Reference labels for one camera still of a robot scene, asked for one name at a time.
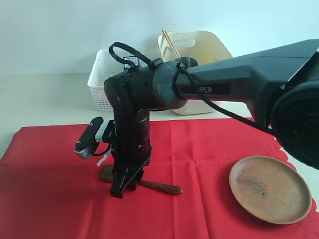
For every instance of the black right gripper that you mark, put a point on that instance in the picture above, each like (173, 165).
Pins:
(131, 150)

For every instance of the dark wooden spoon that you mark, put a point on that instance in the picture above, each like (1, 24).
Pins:
(106, 176)

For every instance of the stainless steel cup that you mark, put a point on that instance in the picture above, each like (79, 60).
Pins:
(188, 62)

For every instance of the wooden chopstick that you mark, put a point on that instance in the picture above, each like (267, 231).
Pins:
(170, 43)

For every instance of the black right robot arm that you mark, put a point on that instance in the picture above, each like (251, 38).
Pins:
(275, 91)

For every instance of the red table cloth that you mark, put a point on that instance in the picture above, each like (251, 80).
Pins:
(48, 192)

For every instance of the white perforated plastic basket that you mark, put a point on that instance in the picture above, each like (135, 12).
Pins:
(104, 67)

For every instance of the brown wooden plate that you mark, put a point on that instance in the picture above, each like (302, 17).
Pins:
(270, 190)

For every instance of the cream plastic bin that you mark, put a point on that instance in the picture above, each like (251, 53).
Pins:
(205, 47)

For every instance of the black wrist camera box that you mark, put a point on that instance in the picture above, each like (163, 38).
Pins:
(95, 133)

